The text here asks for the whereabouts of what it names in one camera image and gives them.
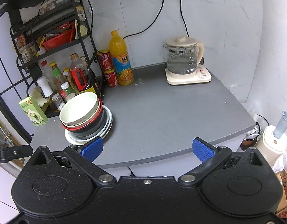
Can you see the black metal kitchen rack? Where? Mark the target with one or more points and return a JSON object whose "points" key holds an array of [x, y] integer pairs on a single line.
{"points": [[54, 31]]}

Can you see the glass electric kettle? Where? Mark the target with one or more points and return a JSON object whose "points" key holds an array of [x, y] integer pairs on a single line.
{"points": [[183, 54]]}

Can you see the cream bowl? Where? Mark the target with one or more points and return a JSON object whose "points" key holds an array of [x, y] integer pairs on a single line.
{"points": [[78, 108], [85, 120]]}

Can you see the cardboard box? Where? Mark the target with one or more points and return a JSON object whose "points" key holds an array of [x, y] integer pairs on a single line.
{"points": [[282, 207]]}

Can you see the white cap oil bottle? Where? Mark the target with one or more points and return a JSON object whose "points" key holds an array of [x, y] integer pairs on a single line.
{"points": [[47, 91]]}

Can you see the red can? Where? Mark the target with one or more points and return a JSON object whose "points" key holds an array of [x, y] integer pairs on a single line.
{"points": [[105, 60], [111, 78]]}

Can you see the green carton box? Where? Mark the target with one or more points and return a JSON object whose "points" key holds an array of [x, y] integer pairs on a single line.
{"points": [[33, 111]]}

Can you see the orange juice bottle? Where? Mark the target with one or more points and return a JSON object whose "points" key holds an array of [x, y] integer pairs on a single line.
{"points": [[119, 52]]}

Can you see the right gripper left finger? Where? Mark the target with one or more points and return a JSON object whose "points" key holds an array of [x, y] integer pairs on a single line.
{"points": [[82, 157]]}

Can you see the red cap clear bottle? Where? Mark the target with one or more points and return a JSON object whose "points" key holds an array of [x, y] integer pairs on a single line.
{"points": [[47, 72]]}

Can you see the green bottle white cap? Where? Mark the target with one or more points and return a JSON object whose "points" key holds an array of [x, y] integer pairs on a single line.
{"points": [[68, 91]]}

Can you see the red plastic basket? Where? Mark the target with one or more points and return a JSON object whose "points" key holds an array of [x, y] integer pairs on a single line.
{"points": [[66, 37]]}

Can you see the small glass shaker jar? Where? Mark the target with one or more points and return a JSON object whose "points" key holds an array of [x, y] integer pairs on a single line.
{"points": [[58, 101]]}

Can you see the red and black bowl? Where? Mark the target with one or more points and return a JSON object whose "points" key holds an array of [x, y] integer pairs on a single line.
{"points": [[91, 127]]}

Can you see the cream kettle base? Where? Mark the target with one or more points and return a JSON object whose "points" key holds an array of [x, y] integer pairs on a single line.
{"points": [[201, 75]]}

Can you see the large soy sauce bottle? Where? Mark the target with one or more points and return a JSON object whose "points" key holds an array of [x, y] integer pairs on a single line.
{"points": [[79, 73]]}

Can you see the red can upper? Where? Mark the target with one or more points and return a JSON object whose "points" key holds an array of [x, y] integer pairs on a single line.
{"points": [[105, 60]]}

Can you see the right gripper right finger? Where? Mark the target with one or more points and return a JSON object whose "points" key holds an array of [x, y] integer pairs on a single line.
{"points": [[212, 158]]}

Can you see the cream thermos with blue handle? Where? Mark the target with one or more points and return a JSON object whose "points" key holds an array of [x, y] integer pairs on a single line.
{"points": [[273, 142]]}

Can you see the red can lower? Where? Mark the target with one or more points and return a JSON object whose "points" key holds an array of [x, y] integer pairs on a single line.
{"points": [[111, 78]]}

